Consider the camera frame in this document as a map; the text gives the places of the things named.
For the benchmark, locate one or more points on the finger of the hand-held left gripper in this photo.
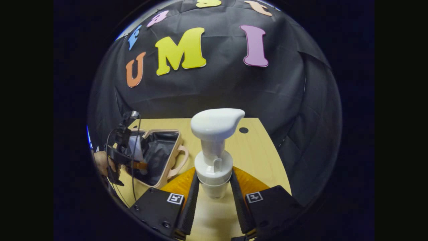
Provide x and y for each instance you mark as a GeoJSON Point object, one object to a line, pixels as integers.
{"type": "Point", "coordinates": [127, 157]}

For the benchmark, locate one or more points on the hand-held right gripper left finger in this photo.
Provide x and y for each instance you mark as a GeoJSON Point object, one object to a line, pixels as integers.
{"type": "Point", "coordinates": [187, 207]}

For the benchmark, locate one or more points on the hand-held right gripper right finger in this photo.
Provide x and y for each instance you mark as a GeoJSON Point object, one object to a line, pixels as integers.
{"type": "Point", "coordinates": [242, 207]}

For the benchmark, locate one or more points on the pink suitcase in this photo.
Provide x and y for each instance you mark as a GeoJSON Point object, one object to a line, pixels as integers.
{"type": "Point", "coordinates": [164, 150]}

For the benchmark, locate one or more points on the white pump bottle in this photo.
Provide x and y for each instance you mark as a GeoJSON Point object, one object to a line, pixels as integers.
{"type": "Point", "coordinates": [214, 157]}

